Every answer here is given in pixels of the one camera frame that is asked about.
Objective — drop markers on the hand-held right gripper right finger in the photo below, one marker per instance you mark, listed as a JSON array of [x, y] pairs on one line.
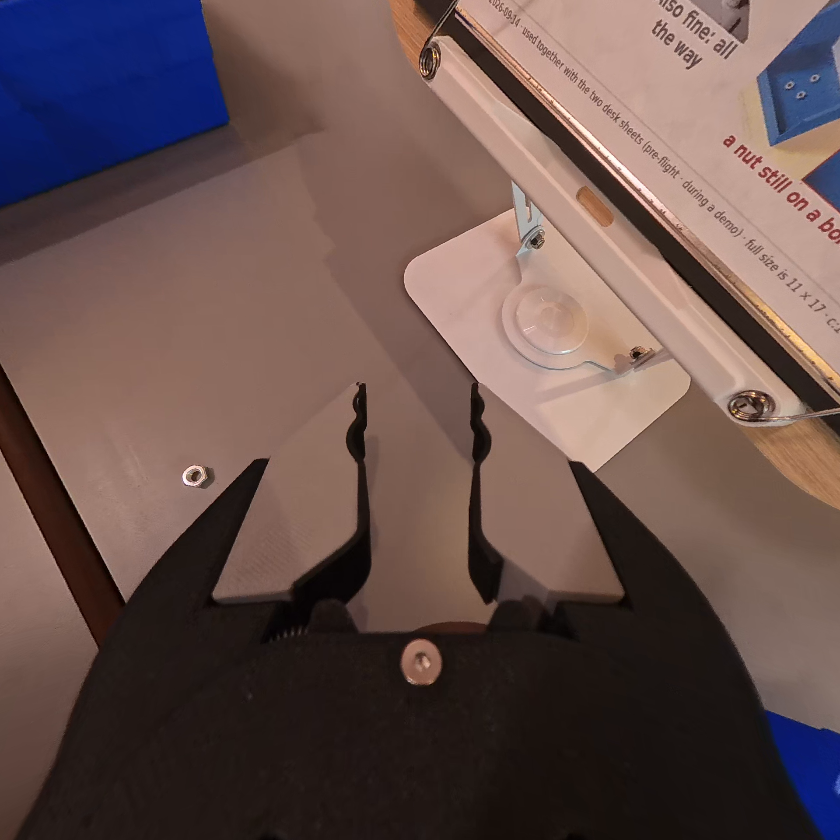
[[544, 525]]

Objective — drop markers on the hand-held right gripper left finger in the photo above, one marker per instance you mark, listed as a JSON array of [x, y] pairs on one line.
[[302, 512]]

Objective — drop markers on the silver hex nut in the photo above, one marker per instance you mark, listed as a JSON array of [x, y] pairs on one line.
[[199, 477]]

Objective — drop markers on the clear round swivel disc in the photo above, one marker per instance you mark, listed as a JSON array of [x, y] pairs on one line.
[[548, 321]]

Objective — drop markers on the white holder ledge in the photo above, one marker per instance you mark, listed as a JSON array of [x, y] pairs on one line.
[[590, 236]]

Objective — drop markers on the blue plastic bin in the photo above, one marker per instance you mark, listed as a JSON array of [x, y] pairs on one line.
[[807, 781], [98, 85]]

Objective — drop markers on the printed instruction sheet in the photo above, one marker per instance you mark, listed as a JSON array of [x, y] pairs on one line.
[[669, 151]]

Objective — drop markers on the black backing frame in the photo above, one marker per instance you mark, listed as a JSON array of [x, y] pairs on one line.
[[656, 249]]

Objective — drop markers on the metal stand bracket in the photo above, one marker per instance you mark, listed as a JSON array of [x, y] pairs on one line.
[[528, 223]]

